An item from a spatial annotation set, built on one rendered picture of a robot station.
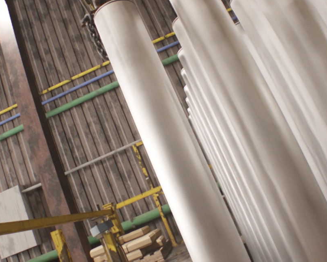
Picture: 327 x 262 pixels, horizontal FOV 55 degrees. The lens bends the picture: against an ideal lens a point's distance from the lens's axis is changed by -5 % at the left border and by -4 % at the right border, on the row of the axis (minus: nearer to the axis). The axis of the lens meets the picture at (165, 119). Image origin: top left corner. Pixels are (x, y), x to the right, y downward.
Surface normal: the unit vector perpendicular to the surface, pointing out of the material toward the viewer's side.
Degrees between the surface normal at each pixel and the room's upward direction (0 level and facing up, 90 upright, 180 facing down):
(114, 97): 90
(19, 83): 90
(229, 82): 90
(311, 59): 90
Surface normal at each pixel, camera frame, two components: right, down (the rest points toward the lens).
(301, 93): -0.45, -0.05
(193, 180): 0.11, -0.31
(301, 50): -0.76, 0.16
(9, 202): -0.11, -0.22
